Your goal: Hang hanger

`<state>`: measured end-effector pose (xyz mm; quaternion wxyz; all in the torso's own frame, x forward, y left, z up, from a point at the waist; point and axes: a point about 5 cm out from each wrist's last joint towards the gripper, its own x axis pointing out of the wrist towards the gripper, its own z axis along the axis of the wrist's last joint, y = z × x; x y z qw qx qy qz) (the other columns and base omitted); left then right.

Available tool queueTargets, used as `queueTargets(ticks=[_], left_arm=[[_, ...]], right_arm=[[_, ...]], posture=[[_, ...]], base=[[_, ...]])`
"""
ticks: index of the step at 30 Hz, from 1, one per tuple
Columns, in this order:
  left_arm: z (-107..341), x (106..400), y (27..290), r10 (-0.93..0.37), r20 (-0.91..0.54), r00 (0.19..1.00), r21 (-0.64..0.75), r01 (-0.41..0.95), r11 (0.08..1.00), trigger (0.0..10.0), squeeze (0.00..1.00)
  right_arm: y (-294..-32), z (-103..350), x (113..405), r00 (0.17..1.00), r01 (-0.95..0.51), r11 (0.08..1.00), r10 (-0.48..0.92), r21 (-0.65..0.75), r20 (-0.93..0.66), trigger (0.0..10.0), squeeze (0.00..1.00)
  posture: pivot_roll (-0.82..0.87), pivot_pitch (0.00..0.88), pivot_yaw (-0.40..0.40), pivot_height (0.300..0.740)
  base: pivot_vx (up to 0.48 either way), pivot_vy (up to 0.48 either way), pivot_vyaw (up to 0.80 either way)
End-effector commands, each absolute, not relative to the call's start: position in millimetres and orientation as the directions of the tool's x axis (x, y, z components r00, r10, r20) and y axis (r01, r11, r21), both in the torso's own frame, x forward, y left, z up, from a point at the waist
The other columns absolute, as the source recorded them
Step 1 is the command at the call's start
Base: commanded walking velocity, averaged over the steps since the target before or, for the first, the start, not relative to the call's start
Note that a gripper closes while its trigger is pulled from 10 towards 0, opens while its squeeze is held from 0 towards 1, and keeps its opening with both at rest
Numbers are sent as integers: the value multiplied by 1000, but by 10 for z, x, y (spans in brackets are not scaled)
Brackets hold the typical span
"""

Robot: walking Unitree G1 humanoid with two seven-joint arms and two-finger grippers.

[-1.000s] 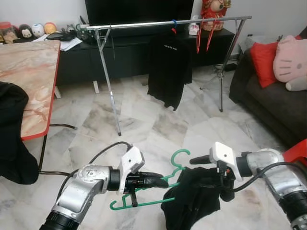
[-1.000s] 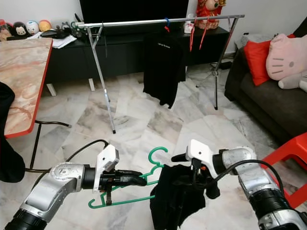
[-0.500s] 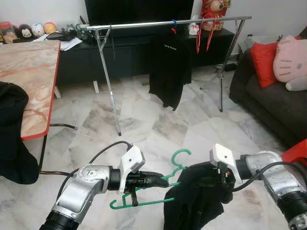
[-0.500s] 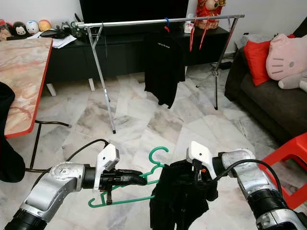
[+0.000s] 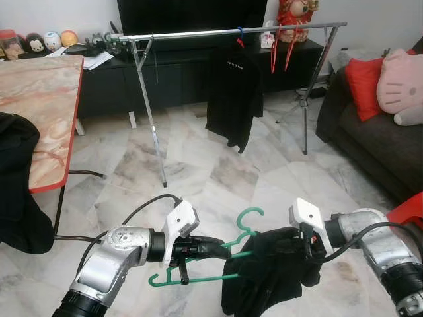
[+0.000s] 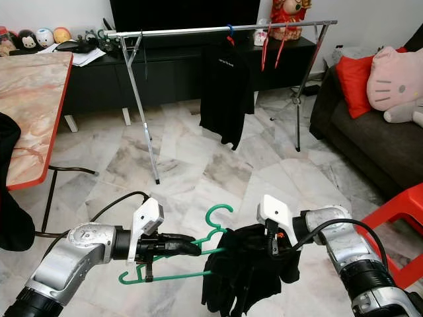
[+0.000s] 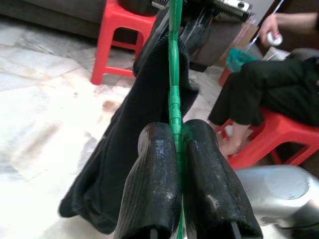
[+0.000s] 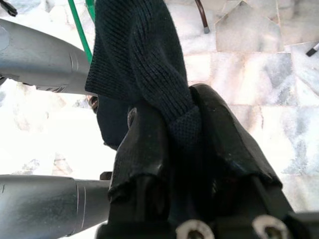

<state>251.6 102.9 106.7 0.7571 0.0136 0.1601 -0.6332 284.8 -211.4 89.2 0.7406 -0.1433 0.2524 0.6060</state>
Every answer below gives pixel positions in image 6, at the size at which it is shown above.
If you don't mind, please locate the black round plush toy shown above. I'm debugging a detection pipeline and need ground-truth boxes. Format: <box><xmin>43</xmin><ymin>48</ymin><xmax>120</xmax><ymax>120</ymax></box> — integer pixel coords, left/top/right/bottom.
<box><xmin>18</xmin><ymin>29</ymin><xmax>39</xmax><ymax>51</ymax></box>

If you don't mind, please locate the marble top folding table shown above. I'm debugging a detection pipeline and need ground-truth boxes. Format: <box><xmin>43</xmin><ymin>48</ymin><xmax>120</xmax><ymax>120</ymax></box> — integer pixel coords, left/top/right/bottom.
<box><xmin>0</xmin><ymin>51</ymin><xmax>100</xmax><ymax>236</ymax></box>

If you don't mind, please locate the pink cat face pillow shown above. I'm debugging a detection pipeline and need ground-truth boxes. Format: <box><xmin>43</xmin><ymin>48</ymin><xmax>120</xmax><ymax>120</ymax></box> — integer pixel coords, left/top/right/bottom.
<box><xmin>366</xmin><ymin>45</ymin><xmax>423</xmax><ymax>112</ymax></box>

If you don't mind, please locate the red plastic stool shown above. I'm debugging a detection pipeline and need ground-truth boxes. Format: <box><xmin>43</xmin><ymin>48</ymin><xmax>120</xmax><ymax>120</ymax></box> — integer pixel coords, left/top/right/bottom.
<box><xmin>360</xmin><ymin>182</ymin><xmax>423</xmax><ymax>290</ymax></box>

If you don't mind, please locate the black t-shirt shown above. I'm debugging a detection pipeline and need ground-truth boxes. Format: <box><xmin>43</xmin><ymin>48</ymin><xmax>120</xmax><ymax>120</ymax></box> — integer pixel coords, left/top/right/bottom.
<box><xmin>198</xmin><ymin>42</ymin><xmax>256</xmax><ymax>151</ymax></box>

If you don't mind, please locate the red gold figurine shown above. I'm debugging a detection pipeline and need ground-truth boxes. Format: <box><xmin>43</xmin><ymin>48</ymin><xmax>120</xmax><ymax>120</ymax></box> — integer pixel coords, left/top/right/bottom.
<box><xmin>267</xmin><ymin>0</ymin><xmax>312</xmax><ymax>42</ymax></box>

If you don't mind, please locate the red clothes hanger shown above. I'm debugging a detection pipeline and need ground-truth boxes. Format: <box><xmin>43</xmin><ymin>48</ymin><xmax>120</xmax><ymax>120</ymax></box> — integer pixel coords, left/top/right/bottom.
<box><xmin>260</xmin><ymin>23</ymin><xmax>289</xmax><ymax>71</ymax></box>

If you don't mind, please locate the white paper stack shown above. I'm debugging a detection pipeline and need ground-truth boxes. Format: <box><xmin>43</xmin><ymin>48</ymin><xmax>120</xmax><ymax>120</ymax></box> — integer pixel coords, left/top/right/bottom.
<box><xmin>38</xmin><ymin>44</ymin><xmax>107</xmax><ymax>67</ymax></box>

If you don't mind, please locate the black garment with white print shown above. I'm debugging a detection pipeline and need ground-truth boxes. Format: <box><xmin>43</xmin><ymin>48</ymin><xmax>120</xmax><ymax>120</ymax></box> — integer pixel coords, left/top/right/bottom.
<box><xmin>201</xmin><ymin>223</ymin><xmax>302</xmax><ymax>317</ymax></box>

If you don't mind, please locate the red cushion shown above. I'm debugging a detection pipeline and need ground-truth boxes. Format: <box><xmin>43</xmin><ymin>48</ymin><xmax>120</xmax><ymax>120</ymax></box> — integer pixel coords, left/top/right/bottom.
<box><xmin>334</xmin><ymin>54</ymin><xmax>376</xmax><ymax>120</ymax></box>

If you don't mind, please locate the dark grey sofa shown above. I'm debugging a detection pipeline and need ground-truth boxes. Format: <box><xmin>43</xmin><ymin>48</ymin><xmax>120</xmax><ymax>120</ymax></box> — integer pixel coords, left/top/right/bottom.
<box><xmin>308</xmin><ymin>24</ymin><xmax>423</xmax><ymax>199</ymax></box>

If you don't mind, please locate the black TV console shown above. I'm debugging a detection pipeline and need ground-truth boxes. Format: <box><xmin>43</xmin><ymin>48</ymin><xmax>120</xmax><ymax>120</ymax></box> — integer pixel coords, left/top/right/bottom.
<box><xmin>69</xmin><ymin>33</ymin><xmax>319</xmax><ymax>127</ymax></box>

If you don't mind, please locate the grey Totoro plush pillow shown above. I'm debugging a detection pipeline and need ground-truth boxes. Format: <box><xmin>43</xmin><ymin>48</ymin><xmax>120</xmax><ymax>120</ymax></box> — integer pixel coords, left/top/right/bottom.
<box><xmin>383</xmin><ymin>99</ymin><xmax>423</xmax><ymax>128</ymax></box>

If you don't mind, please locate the orange round plush toy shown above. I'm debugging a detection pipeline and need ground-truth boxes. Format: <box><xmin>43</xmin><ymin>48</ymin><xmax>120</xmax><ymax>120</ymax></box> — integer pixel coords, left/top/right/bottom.
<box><xmin>53</xmin><ymin>26</ymin><xmax>73</xmax><ymax>45</ymax></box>

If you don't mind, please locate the white round plush toy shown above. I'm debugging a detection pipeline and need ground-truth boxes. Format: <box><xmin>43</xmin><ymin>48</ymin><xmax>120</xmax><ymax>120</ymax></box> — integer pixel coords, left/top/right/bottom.
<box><xmin>36</xmin><ymin>27</ymin><xmax>56</xmax><ymax>49</ymax></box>

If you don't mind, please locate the white covered side table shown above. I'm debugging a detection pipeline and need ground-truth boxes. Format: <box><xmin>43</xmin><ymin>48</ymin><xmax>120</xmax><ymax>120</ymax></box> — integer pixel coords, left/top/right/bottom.
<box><xmin>330</xmin><ymin>44</ymin><xmax>365</xmax><ymax>64</ymax></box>

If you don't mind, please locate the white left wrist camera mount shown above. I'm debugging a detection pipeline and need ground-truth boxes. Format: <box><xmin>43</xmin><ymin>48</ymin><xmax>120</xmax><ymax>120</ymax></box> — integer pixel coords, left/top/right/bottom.
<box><xmin>126</xmin><ymin>196</ymin><xmax>165</xmax><ymax>260</ymax></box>

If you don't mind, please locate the black thick garment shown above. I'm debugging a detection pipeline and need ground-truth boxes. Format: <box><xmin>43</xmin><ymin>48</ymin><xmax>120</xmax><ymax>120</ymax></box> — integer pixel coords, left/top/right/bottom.
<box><xmin>0</xmin><ymin>112</ymin><xmax>36</xmax><ymax>252</ymax></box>

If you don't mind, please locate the silver clothes rack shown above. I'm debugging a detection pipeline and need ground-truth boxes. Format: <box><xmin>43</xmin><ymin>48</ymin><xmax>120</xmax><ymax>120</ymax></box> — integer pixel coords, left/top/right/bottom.
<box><xmin>105</xmin><ymin>20</ymin><xmax>338</xmax><ymax>185</ymax></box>

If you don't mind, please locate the black television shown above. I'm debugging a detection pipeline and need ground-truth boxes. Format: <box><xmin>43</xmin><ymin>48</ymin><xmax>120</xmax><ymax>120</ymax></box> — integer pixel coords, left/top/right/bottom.
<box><xmin>108</xmin><ymin>0</ymin><xmax>261</xmax><ymax>33</ymax></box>

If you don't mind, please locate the green clothes hanger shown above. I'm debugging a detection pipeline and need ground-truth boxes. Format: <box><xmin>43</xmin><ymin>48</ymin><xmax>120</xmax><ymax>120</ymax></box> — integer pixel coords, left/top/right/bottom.
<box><xmin>118</xmin><ymin>203</ymin><xmax>235</xmax><ymax>285</ymax></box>

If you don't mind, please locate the tangled black gadget clutter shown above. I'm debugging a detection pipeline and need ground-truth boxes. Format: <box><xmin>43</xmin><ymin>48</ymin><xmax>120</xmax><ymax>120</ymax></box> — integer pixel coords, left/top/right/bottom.
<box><xmin>89</xmin><ymin>28</ymin><xmax>118</xmax><ymax>55</ymax></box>

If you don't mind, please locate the white tissue pack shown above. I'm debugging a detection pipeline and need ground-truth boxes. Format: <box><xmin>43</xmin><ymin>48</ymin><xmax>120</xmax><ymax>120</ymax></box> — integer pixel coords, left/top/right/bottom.
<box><xmin>252</xmin><ymin>27</ymin><xmax>268</xmax><ymax>48</ymax></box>

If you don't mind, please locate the black wallet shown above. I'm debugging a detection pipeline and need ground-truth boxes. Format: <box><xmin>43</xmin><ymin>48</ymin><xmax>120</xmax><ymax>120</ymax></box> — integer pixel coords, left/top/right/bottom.
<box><xmin>56</xmin><ymin>39</ymin><xmax>94</xmax><ymax>53</ymax></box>

